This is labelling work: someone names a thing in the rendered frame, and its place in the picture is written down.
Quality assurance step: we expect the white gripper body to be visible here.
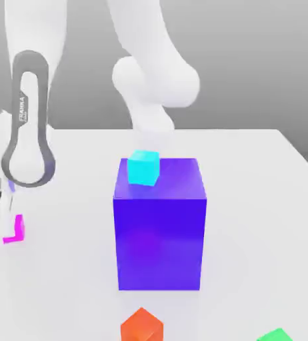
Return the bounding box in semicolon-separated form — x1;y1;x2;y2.
0;195;17;239

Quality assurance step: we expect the small magenta cube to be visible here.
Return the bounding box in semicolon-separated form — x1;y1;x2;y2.
2;213;26;245

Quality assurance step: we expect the small cyan cube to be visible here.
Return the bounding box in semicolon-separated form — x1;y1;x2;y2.
127;149;161;187

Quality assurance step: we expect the small orange cube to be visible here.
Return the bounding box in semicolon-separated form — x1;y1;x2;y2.
120;306;165;341

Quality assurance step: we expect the small green cube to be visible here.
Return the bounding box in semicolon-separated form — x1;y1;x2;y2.
255;327;294;341

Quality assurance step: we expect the large purple box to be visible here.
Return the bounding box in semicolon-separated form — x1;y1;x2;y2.
112;157;208;292

